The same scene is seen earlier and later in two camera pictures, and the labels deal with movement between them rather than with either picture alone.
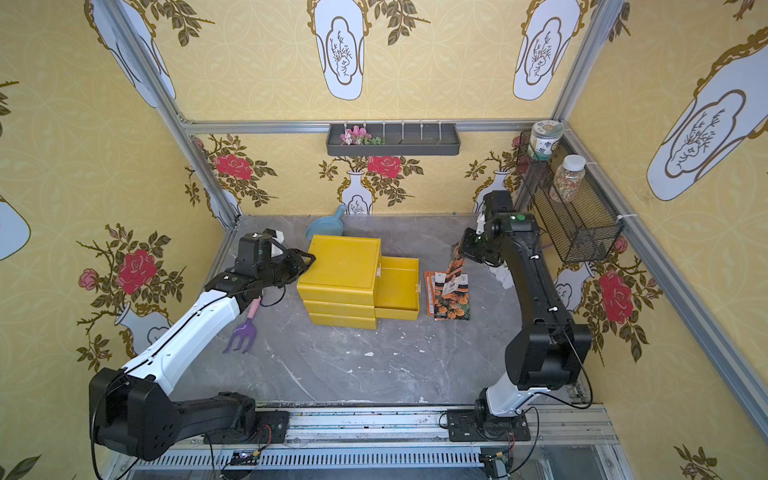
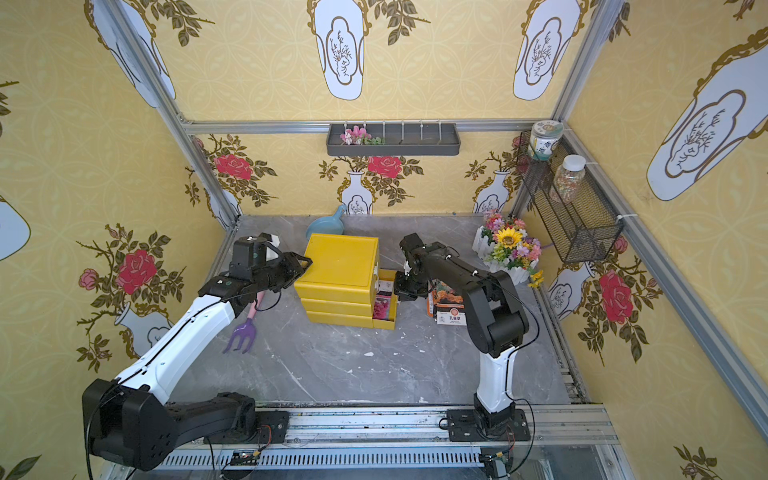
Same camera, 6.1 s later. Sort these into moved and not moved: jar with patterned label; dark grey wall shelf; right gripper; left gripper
Moved: right gripper
Not moved: dark grey wall shelf; left gripper; jar with patterned label
